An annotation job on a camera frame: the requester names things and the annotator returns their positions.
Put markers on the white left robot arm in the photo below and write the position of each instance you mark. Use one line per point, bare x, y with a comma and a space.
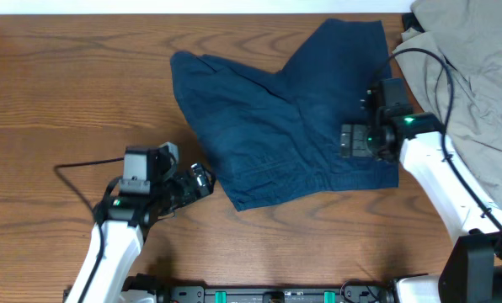
132, 203

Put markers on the beige grey garment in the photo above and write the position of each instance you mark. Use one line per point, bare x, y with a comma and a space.
453, 67

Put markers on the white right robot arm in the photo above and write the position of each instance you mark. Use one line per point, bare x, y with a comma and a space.
473, 271

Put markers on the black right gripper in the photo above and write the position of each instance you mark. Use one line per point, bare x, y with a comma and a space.
356, 140

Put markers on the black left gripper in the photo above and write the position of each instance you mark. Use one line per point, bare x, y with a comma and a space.
199, 180

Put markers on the black garment under beige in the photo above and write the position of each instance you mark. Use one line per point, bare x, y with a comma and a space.
410, 21

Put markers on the dark blue shorts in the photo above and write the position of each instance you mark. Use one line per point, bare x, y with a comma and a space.
274, 137

